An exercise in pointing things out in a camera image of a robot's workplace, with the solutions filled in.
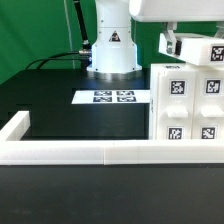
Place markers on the white tag base sheet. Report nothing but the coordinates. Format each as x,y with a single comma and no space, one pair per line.
111,96

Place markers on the white cabinet top with knob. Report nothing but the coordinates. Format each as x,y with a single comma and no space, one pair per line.
195,49

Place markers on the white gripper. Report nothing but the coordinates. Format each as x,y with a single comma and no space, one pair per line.
173,11

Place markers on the green backdrop curtain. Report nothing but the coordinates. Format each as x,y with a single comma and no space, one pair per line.
37,29

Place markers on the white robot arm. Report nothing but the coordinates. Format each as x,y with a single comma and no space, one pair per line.
114,54

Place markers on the white cabinet body box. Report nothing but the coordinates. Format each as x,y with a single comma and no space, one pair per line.
157,70

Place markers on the white cabinet door panel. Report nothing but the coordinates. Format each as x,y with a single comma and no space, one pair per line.
208,120

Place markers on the white U-shaped obstacle wall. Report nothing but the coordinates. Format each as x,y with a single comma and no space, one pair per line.
15,151

